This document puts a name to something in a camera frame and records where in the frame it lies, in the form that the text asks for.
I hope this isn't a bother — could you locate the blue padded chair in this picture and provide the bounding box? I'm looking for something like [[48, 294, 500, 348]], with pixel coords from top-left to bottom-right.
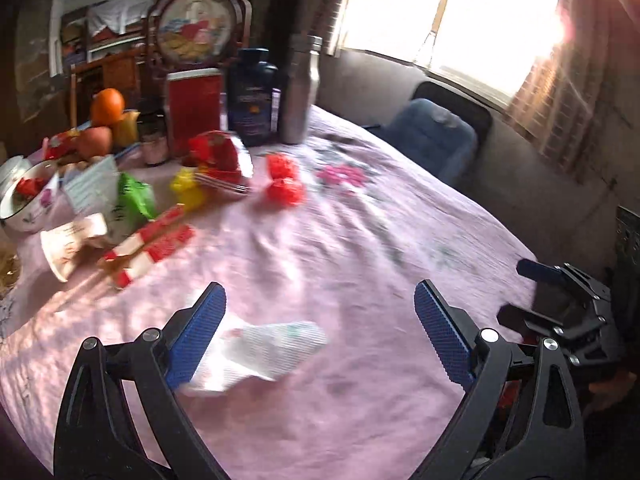
[[385, 81, 493, 188]]

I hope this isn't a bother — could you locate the yellow apple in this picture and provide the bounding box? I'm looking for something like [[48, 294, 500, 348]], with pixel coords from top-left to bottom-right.
[[112, 109, 141, 147]]

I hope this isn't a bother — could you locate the checked curtain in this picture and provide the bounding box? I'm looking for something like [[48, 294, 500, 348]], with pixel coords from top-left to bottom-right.
[[320, 0, 361, 58], [502, 0, 640, 181]]

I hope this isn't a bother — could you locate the pile of red strawberries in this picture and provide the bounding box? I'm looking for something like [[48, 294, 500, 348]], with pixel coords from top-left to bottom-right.
[[15, 176, 47, 198]]

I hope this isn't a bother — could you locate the red foil snack bag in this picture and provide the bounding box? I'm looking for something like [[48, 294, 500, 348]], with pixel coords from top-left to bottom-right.
[[189, 130, 253, 193]]

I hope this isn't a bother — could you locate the red cartoon snack packet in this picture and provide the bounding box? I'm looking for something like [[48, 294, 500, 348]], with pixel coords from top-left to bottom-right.
[[42, 130, 81, 161]]

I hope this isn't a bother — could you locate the red apple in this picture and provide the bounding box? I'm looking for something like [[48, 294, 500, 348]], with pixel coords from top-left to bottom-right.
[[75, 126, 115, 157]]

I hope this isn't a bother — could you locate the orange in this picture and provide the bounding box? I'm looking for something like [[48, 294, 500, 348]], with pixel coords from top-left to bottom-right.
[[90, 88, 126, 127]]

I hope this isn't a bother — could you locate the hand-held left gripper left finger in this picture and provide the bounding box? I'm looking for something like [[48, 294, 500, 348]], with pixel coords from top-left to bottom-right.
[[52, 281, 231, 480]]

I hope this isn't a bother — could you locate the dark blue supplement bottle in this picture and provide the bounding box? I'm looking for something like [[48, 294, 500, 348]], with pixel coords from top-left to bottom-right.
[[227, 48, 280, 147]]

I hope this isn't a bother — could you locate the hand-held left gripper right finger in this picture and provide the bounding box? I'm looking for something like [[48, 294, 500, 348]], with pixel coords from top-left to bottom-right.
[[407, 280, 586, 480]]

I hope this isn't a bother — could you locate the pink floral tablecloth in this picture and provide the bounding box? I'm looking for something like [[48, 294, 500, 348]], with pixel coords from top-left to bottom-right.
[[0, 105, 538, 480]]

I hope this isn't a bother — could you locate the dark supplement jar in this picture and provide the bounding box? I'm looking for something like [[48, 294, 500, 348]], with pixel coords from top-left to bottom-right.
[[137, 110, 171, 167]]

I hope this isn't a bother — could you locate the round framed floral embroidery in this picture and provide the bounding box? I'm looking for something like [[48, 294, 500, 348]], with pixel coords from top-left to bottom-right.
[[145, 0, 253, 73]]

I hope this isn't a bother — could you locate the printed paper cup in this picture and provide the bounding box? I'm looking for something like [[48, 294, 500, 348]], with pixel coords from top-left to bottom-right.
[[40, 212, 110, 283]]

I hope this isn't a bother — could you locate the carved wooden chair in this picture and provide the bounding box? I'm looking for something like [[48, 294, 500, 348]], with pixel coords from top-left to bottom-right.
[[70, 47, 151, 128]]

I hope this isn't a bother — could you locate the window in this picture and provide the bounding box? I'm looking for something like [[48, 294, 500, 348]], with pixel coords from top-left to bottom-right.
[[340, 0, 566, 98]]

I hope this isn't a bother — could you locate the white paper wrapper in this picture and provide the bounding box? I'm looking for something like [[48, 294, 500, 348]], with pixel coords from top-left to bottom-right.
[[181, 320, 328, 395]]

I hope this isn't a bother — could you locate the glass cup with tea leaves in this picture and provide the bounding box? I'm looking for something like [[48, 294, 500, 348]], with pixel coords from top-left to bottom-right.
[[0, 240, 23, 301]]

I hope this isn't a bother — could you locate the red and white carton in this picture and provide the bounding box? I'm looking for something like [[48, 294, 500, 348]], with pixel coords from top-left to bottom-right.
[[107, 204, 187, 261], [112, 224, 197, 290]]

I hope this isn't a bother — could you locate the stainless steel bottle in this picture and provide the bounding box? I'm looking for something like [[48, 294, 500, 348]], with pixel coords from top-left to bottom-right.
[[279, 34, 323, 145]]

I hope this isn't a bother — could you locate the green plastic bag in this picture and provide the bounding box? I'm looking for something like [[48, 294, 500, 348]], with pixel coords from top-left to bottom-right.
[[116, 172, 158, 223]]

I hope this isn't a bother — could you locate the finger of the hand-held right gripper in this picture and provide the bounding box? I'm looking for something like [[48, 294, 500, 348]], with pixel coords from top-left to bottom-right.
[[516, 258, 613, 306], [496, 302, 608, 356]]

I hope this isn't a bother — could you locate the white floral bowl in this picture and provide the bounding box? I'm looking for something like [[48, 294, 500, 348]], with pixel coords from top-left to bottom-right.
[[0, 156, 63, 233]]

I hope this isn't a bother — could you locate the yellow artificial flower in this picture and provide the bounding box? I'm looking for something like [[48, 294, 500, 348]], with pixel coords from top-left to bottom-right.
[[170, 167, 207, 211]]

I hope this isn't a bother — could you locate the red gift box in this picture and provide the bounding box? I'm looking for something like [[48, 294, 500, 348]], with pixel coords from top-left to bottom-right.
[[165, 69, 223, 158]]

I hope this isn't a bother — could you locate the white medicine box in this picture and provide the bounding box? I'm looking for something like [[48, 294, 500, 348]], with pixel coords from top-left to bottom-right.
[[62, 155, 121, 216]]

